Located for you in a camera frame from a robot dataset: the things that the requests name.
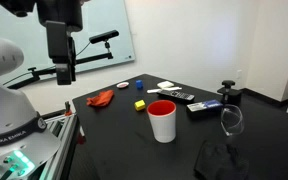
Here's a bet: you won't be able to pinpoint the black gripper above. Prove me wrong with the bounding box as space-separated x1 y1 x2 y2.
35 0 85 86

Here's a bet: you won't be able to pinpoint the yellow block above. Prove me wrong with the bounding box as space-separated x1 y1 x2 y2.
134 99 147 112

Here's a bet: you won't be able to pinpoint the red black clamp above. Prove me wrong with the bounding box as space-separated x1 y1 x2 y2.
63 100 74 117

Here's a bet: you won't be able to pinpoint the red cloth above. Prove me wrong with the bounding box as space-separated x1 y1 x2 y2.
86 89 115 108

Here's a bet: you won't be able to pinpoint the small red white dish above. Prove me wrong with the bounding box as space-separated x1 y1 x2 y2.
116 81 130 89

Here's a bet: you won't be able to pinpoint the white flat piece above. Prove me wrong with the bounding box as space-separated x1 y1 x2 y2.
146 88 162 95

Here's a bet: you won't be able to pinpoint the white marker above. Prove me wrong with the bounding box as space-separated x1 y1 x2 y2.
164 86 183 92

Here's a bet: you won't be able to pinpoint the black remote control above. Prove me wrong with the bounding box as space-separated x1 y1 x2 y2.
157 89 196 103

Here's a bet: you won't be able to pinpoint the white mug red inside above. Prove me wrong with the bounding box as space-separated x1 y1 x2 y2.
146 99 178 144

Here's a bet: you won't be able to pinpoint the black box blue label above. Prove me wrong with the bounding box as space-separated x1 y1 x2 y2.
186 99 224 118

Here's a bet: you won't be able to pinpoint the black clamp with knob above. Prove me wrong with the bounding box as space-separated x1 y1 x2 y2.
216 79 243 105

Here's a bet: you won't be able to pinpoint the clear safety glasses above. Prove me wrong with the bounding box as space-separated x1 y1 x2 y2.
220 103 245 137

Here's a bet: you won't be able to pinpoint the black cloth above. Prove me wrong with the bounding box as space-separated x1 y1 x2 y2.
193 140 251 180

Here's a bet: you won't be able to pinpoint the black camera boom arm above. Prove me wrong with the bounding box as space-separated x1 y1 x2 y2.
7 40 114 90

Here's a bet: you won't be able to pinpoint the black stereo camera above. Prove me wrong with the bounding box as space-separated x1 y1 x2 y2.
88 29 120 45

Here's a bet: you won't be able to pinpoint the aluminium frame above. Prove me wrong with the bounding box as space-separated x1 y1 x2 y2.
30 112 82 180

